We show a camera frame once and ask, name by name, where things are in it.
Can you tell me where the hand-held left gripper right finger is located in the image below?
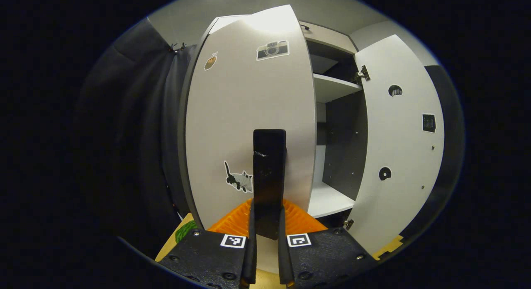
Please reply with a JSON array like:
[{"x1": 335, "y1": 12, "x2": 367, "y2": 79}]
[{"x1": 277, "y1": 199, "x2": 379, "y2": 289}]

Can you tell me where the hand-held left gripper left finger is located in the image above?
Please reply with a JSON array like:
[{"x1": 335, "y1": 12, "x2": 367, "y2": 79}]
[{"x1": 158, "y1": 198, "x2": 258, "y2": 289}]

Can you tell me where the black door handle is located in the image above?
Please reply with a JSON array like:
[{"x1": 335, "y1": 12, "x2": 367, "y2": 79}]
[{"x1": 253, "y1": 129, "x2": 287, "y2": 240}]

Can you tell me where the beige shoe cabinet door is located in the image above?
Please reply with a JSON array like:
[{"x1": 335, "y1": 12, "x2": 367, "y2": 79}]
[
  {"x1": 185, "y1": 5, "x2": 318, "y2": 231},
  {"x1": 346, "y1": 34, "x2": 445, "y2": 255}
]

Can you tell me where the white cabinet shelf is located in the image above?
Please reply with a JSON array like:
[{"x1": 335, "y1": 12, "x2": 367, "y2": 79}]
[
  {"x1": 313, "y1": 73, "x2": 363, "y2": 104},
  {"x1": 308, "y1": 182, "x2": 356, "y2": 218}
]

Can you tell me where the beige cabinet drawer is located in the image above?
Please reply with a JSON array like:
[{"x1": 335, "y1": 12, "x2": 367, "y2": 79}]
[{"x1": 299, "y1": 21, "x2": 358, "y2": 53}]

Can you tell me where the toy watermelon slice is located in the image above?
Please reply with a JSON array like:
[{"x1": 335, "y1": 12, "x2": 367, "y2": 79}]
[{"x1": 175, "y1": 220, "x2": 199, "y2": 244}]

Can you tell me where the black backdrop cloth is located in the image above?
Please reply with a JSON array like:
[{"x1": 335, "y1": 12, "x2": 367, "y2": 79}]
[{"x1": 75, "y1": 17, "x2": 465, "y2": 256}]

